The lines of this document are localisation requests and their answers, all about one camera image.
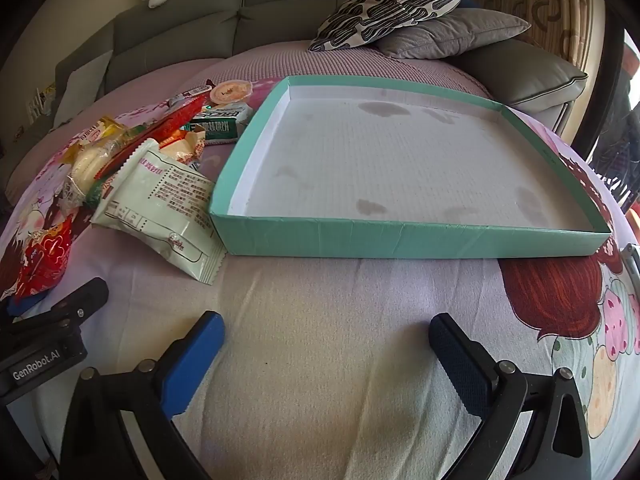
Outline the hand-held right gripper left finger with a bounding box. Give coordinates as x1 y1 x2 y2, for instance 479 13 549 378
60 310 226 480

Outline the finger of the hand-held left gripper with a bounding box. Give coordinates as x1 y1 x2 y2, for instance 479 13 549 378
0 290 51 318
0 277 110 345

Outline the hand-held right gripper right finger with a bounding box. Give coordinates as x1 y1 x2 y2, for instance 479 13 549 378
429 312 594 480

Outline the red flower print snack packet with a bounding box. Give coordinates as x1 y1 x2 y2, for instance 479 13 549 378
15 212 76 306

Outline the teal cardboard box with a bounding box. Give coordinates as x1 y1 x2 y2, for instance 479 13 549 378
208 75 612 259

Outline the clear steamed bun packet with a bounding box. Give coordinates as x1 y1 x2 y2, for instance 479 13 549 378
67 132 133 206

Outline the yellow snack packet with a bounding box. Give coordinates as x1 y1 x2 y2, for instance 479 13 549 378
65 116 127 161

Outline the orange cake roll packet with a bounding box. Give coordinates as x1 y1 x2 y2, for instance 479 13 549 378
159 127 207 167

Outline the green white snack packet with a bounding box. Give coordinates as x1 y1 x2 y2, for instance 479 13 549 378
182 102 252 147

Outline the printed cartoon blanket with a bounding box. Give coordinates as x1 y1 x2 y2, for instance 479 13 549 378
0 77 640 480

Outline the silver white device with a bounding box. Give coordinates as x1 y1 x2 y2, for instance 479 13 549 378
621 241 640 282

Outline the light grey cushion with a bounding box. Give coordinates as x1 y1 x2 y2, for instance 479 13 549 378
54 50 114 127

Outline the small brown red packet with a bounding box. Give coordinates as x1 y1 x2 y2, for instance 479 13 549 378
169 84 212 107

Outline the small jelly cup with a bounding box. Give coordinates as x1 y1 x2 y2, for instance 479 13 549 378
209 79 252 107

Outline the dark clothes drying rack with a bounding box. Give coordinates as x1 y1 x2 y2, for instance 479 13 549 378
590 75 640 211

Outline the grey green sofa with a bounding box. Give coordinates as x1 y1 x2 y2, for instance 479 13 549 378
5 0 591 201

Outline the grey pillow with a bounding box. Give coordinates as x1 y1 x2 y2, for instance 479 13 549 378
375 7 532 61

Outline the black white patterned pillow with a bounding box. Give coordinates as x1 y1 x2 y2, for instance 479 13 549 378
307 0 471 53

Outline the patterned beige curtain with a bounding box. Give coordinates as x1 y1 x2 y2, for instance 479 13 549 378
470 0 610 63

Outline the dark door frame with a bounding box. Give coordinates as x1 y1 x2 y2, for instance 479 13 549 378
575 0 632 161

